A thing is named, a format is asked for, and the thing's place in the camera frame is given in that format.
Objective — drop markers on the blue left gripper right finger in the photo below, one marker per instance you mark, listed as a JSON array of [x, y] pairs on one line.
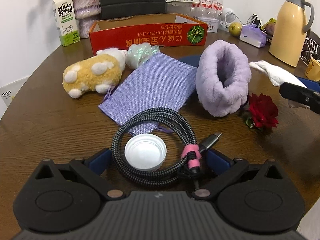
[[218, 162]]

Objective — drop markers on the red artificial rose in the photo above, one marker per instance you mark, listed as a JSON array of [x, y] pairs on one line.
[[262, 112]]

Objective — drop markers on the white tin box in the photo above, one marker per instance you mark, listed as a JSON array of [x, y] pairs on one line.
[[213, 23]]

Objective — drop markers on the beige thermos jug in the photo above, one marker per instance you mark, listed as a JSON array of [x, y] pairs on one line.
[[294, 20]]

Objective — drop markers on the white wire basket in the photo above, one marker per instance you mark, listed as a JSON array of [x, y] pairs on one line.
[[310, 51]]

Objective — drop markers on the water bottle middle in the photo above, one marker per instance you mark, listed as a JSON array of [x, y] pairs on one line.
[[204, 7]]

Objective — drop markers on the white cloth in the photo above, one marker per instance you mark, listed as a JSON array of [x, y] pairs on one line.
[[276, 74]]

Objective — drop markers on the red cardboard box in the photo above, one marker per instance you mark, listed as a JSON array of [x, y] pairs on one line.
[[163, 30]]

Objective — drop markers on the white green milk carton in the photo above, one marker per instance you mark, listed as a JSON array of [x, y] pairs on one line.
[[65, 22]]

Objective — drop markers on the yellow white plush toy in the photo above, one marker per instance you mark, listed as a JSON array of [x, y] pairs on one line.
[[98, 74]]

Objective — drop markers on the white booklet by wall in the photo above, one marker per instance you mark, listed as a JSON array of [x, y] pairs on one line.
[[9, 91]]

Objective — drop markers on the green yellow pear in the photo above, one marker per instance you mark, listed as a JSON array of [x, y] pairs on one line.
[[235, 29]]

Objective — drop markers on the white charger with cables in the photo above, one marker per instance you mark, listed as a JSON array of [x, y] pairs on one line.
[[228, 16]]

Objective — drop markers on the purple linen drawstring pouch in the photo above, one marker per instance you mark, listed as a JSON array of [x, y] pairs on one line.
[[161, 81]]

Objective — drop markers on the iridescent white organza bag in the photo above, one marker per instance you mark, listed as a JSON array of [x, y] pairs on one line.
[[137, 54]]

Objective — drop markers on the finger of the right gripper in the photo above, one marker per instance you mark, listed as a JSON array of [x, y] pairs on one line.
[[306, 96]]

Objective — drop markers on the white plastic lid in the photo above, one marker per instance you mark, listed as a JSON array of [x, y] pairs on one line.
[[145, 152]]

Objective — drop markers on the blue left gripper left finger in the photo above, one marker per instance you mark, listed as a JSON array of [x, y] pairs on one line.
[[100, 161]]

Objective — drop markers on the purple fluffy slipper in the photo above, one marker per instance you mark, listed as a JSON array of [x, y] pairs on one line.
[[222, 78]]

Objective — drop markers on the purple tissue pack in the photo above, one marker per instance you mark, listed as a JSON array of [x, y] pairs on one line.
[[252, 35]]

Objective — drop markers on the water bottle right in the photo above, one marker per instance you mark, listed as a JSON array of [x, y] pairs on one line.
[[217, 7]]

